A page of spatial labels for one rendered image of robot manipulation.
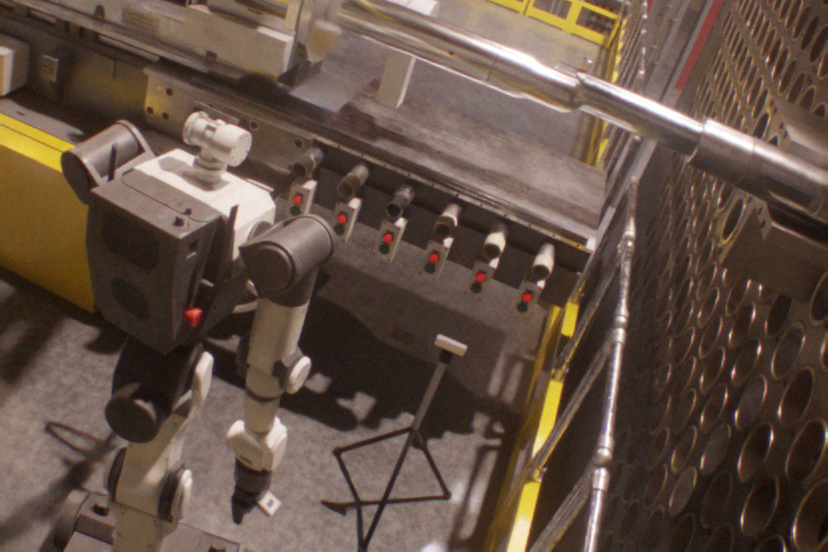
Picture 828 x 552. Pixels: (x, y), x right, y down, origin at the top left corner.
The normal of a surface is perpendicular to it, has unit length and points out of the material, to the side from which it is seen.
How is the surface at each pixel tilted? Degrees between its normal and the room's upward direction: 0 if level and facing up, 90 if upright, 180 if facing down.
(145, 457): 70
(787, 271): 90
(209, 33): 90
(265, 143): 90
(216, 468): 0
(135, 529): 65
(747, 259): 90
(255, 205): 40
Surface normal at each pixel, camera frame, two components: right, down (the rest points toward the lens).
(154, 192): 0.29, -0.83
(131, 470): 0.03, 0.00
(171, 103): -0.29, 0.48
